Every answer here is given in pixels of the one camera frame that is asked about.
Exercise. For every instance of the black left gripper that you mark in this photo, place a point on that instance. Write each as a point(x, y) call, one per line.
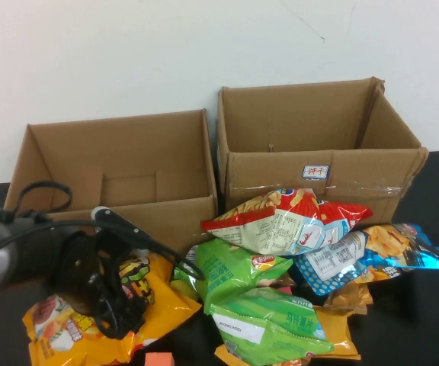
point(76, 267)

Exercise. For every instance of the yellow fries snack bag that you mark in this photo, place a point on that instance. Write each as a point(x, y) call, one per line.
point(166, 305)

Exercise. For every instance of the orange snack bag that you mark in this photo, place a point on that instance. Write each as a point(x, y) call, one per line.
point(337, 331)

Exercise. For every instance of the small orange snack packet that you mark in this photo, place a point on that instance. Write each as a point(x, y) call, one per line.
point(223, 356)

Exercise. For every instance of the small brown snack packet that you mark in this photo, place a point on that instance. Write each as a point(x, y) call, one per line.
point(353, 297)

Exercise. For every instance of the orange foam cube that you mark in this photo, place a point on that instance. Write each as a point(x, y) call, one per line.
point(159, 359)

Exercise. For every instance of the green Lay's chips bag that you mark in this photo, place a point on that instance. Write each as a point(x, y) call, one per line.
point(223, 274)

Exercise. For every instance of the green bag with white sticker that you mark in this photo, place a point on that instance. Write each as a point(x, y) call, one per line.
point(280, 324)

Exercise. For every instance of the wide low cardboard box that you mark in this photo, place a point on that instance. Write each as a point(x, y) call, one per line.
point(128, 152)

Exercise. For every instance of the red foam block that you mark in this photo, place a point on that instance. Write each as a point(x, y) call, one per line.
point(286, 290)

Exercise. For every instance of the red shrimp chips bag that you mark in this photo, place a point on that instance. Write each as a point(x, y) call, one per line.
point(265, 228)

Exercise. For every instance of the blue potato chips bag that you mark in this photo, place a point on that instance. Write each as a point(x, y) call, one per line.
point(330, 263)

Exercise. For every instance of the white label on tall box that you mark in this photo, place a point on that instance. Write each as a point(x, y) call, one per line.
point(315, 171)

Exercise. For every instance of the tall taped cardboard box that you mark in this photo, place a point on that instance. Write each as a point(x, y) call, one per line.
point(280, 114)

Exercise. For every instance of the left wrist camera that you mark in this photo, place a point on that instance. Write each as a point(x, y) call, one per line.
point(122, 226)

